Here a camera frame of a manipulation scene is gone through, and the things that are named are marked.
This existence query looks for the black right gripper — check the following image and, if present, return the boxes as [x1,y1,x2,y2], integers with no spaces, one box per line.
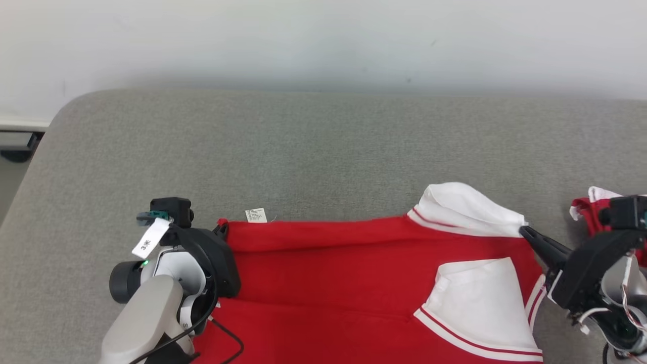
[519,226,647,310]

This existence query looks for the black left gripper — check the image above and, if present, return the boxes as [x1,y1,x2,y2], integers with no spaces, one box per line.
[161,222,241,299]

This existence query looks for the red shorts with white stripe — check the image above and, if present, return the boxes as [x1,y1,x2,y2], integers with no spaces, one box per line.
[570,186,647,267]

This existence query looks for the red jersey with white sleeves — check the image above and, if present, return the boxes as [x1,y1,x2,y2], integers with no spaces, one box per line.
[191,182,547,364]

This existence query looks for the white paper tag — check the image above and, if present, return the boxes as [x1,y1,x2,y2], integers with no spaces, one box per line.
[132,218,170,259]

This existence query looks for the black object on floor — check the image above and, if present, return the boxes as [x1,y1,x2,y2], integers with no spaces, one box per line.
[0,131,45,163]

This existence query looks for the white baseboard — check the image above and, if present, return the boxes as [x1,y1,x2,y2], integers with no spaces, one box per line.
[0,117,52,133]

